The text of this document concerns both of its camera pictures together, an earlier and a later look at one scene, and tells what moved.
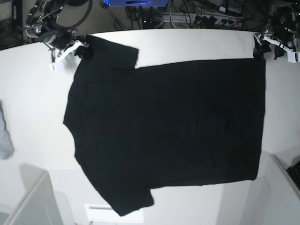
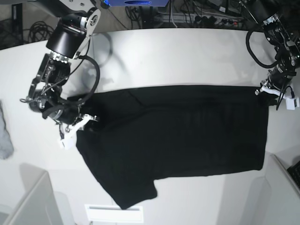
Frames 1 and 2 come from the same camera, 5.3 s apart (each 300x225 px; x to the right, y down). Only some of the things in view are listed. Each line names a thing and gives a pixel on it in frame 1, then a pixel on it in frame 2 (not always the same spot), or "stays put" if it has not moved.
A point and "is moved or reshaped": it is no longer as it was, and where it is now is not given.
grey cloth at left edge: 6,148 stays put
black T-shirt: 165,126 is moved or reshaped
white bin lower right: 273,199 stays put
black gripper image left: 58,38 -> 65,114
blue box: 138,3 stays put
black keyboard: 294,171 stays put
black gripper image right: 281,32 -> 280,77
